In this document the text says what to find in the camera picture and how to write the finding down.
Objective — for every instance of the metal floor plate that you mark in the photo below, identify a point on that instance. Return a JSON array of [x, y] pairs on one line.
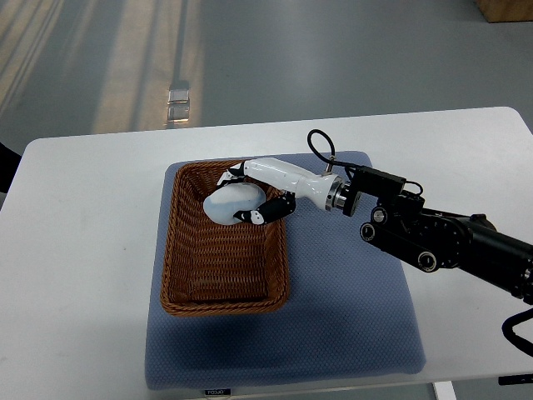
[[178, 102]]

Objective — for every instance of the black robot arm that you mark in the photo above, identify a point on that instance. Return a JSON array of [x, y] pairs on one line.
[[428, 239]]

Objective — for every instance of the cardboard box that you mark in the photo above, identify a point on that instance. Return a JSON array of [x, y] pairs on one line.
[[505, 11]]

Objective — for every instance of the brown wicker basket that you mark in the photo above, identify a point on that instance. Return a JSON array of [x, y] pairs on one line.
[[210, 269]]

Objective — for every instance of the white table leg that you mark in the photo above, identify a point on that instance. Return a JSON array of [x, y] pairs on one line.
[[444, 390]]

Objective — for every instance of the blue quilted mat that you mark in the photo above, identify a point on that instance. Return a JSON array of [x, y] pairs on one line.
[[349, 315]]

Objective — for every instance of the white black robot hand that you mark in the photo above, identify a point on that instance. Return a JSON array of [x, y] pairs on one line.
[[283, 183]]

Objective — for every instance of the black object at left edge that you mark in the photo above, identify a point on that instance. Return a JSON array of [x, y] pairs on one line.
[[9, 162]]

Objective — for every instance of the black table foot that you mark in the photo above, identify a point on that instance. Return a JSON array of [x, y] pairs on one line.
[[512, 380]]

